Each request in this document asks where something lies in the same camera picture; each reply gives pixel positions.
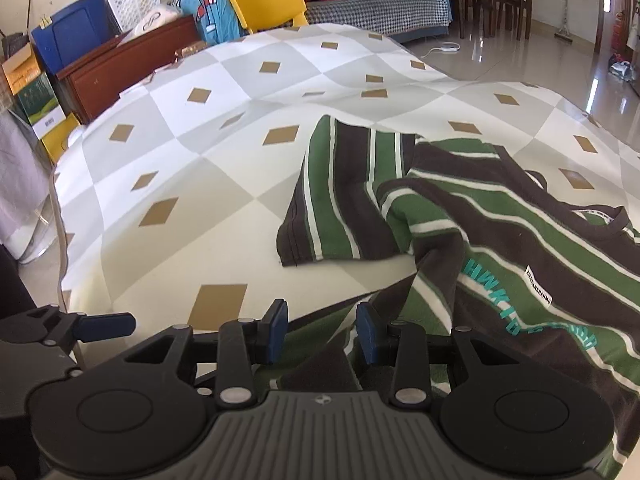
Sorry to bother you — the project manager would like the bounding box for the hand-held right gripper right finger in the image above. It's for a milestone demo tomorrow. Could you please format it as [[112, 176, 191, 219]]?
[[356, 301, 526, 408]]

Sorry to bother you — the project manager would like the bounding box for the green printed cardboard box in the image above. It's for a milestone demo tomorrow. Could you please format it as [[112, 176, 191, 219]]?
[[0, 42, 68, 138]]

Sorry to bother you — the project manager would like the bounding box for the blue cartoon cloth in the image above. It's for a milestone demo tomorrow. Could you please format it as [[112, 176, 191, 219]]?
[[179, 0, 246, 45]]

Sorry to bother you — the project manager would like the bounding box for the blue plastic bin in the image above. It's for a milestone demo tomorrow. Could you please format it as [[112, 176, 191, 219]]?
[[31, 0, 121, 73]]

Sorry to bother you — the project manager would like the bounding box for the white power strip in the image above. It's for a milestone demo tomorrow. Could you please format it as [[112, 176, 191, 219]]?
[[420, 42, 460, 58]]

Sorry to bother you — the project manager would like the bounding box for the white bag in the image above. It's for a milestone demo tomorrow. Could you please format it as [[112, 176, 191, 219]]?
[[131, 4, 178, 38]]

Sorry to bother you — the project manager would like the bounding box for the houndstooth sofa bed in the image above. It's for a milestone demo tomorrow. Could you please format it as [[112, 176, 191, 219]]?
[[305, 0, 451, 43]]

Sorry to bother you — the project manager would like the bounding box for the green brown striped t-shirt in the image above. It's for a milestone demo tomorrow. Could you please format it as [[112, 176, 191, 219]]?
[[276, 115, 640, 480]]

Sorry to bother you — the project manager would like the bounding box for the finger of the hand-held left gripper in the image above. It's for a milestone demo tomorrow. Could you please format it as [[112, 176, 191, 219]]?
[[50, 311, 137, 356]]

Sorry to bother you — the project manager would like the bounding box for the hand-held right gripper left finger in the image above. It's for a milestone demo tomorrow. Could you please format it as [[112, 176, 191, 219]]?
[[122, 299, 290, 408]]

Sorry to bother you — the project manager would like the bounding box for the grey cloth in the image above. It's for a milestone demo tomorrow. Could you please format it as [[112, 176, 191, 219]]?
[[0, 110, 51, 261]]

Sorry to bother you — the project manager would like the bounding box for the yellow plastic chair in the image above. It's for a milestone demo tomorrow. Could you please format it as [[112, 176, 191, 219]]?
[[227, 0, 309, 36]]

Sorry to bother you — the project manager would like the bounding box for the yellow cardboard box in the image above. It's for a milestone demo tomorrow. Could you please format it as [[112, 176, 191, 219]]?
[[40, 112, 81, 166]]

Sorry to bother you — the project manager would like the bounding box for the brown wooden cabinet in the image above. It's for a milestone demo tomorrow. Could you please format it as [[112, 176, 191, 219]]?
[[56, 14, 201, 125]]

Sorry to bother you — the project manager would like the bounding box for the plastic bag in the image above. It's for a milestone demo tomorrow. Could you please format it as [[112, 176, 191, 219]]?
[[607, 55, 636, 81]]

